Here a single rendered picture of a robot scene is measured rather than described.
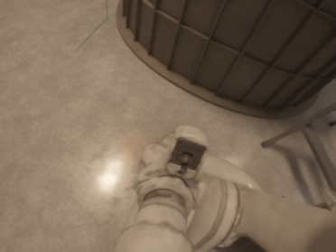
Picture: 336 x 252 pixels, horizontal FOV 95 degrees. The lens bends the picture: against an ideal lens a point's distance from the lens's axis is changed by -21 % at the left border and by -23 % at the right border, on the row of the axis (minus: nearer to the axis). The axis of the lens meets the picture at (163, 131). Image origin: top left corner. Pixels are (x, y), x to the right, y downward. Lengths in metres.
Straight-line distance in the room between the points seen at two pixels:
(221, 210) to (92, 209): 0.73
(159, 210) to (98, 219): 0.81
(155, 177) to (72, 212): 0.82
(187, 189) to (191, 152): 0.05
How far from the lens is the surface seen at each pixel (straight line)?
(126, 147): 1.06
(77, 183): 1.04
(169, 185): 0.22
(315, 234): 0.26
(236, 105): 1.38
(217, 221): 0.39
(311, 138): 1.22
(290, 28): 1.09
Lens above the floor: 0.98
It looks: 62 degrees down
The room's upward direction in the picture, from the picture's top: 20 degrees clockwise
